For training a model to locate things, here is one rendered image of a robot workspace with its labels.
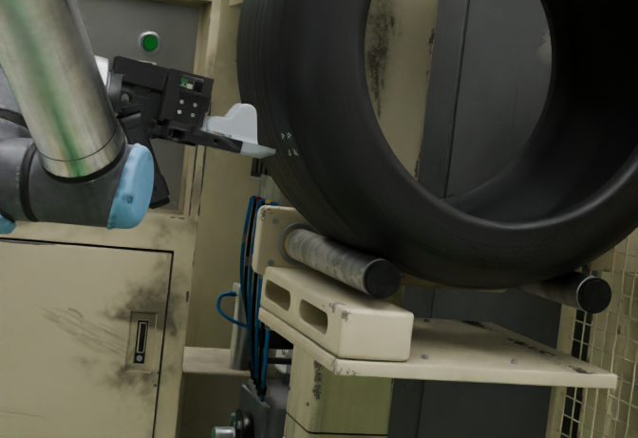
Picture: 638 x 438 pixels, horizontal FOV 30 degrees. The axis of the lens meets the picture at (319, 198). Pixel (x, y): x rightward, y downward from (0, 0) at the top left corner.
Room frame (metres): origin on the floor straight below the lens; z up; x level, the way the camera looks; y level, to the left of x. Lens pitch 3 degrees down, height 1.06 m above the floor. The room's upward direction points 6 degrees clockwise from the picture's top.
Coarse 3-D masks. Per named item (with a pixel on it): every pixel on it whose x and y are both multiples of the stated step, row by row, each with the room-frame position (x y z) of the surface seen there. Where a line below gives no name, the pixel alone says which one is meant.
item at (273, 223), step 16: (272, 208) 1.68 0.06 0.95; (288, 208) 1.69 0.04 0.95; (256, 224) 1.69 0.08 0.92; (272, 224) 1.68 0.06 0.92; (288, 224) 1.68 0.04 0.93; (304, 224) 1.69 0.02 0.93; (256, 240) 1.68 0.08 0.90; (272, 240) 1.68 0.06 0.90; (256, 256) 1.68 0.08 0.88; (272, 256) 1.68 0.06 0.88; (288, 256) 1.68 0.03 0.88; (256, 272) 1.68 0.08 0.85; (400, 272) 1.75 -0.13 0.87; (448, 288) 1.77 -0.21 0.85
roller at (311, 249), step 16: (288, 240) 1.67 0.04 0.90; (304, 240) 1.60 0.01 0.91; (320, 240) 1.56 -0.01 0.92; (304, 256) 1.59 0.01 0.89; (320, 256) 1.52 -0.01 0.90; (336, 256) 1.47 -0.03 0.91; (352, 256) 1.43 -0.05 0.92; (368, 256) 1.40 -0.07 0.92; (336, 272) 1.46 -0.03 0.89; (352, 272) 1.40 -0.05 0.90; (368, 272) 1.36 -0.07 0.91; (384, 272) 1.36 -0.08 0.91; (368, 288) 1.36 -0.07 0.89; (384, 288) 1.36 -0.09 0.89
